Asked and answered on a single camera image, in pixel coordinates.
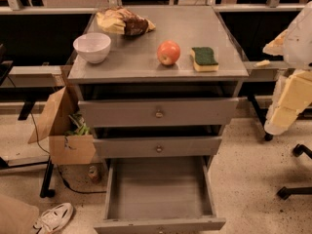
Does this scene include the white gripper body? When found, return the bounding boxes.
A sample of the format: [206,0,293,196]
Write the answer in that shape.
[263,69,312,137]

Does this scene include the black table leg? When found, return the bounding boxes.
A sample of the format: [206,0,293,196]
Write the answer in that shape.
[248,95,273,141]

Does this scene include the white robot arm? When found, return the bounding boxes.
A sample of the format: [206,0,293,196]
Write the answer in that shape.
[262,2,312,136]

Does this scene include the brown cardboard box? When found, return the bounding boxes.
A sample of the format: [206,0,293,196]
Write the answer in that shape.
[28,87,96,165]

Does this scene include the small can on floor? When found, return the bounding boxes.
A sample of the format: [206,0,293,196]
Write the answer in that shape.
[88,166,101,183]

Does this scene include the grey three-drawer cabinet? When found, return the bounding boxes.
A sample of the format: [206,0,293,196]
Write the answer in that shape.
[67,5,250,234]

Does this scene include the red apple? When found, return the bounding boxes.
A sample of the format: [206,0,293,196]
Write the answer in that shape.
[157,40,180,66]

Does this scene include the beige trouser leg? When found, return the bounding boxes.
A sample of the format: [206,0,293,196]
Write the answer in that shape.
[0,194,39,234]

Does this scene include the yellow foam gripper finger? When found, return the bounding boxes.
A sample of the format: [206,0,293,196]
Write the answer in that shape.
[268,71,312,129]
[262,29,288,56]

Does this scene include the grey open bottom drawer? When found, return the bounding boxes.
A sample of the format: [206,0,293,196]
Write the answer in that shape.
[94,156,225,234]

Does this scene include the small yellow foam piece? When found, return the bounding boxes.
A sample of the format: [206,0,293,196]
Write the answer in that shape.
[254,59,270,67]

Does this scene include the white sneaker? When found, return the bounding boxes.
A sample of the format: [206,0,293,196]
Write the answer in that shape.
[29,203,74,234]

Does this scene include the black power cable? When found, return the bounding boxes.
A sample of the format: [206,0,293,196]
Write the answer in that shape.
[7,75,107,195]

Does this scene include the white ceramic bowl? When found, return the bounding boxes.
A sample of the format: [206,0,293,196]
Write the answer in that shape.
[73,32,111,63]

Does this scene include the black office chair base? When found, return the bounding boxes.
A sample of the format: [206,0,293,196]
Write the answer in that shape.
[276,143,312,201]

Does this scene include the yellow green sponge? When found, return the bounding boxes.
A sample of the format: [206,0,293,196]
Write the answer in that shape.
[190,47,218,72]

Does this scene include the green items in box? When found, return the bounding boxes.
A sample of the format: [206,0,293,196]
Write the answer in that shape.
[65,112,90,136]

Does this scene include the grey middle drawer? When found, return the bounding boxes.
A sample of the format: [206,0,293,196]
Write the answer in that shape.
[94,136,221,158]

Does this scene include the grey top drawer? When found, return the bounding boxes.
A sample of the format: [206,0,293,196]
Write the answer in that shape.
[79,98,238,128]

